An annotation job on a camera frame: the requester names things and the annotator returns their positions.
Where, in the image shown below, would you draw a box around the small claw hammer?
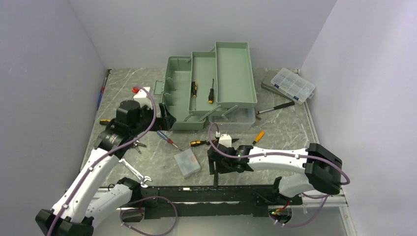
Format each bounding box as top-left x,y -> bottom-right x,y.
255,101 -> 295,120

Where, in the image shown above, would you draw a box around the black handled pliers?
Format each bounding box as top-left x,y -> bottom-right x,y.
131,140 -> 147,154

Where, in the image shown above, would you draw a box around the orange handled screwdriver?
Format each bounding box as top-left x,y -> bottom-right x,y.
252,131 -> 265,146

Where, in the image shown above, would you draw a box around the clear compartment organizer box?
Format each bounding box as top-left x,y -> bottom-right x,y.
271,68 -> 316,104

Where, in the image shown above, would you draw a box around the yellow black tool handle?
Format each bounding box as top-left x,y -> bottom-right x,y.
99,119 -> 111,126

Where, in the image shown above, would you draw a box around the aluminium frame rail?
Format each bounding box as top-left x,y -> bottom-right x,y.
52,185 -> 357,236

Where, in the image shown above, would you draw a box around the green toolbox with clear lid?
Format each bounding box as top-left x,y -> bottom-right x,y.
154,41 -> 258,130

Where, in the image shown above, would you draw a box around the yellow black handled screwdriver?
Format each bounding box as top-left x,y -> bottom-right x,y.
208,79 -> 214,104

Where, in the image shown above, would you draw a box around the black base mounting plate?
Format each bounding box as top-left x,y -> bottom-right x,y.
108,185 -> 303,219

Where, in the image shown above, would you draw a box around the black handled hammer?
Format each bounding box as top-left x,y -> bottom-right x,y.
213,172 -> 218,189

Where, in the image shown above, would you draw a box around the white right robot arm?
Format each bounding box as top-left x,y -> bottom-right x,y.
207,143 -> 342,204

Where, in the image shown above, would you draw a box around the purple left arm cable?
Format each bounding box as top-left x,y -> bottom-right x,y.
45,86 -> 178,236

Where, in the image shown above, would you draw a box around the blue red handled screwdriver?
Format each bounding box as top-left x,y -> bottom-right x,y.
157,130 -> 183,151

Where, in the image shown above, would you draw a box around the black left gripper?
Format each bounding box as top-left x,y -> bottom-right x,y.
130,102 -> 176,137

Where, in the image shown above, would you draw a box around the silver combination wrench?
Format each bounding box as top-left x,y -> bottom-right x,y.
119,158 -> 152,188

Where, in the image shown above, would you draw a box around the orange black long nose pliers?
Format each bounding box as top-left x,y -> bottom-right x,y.
206,138 -> 239,145

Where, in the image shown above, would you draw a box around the blue red tool at wall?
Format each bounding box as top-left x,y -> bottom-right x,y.
97,69 -> 111,108

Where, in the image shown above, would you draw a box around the small yellow black screwdriver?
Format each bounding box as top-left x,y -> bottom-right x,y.
190,140 -> 210,147

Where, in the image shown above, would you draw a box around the small clear screw box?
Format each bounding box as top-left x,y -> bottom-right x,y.
174,148 -> 201,178

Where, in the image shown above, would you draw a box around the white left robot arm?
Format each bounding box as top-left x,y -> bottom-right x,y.
35,100 -> 176,236

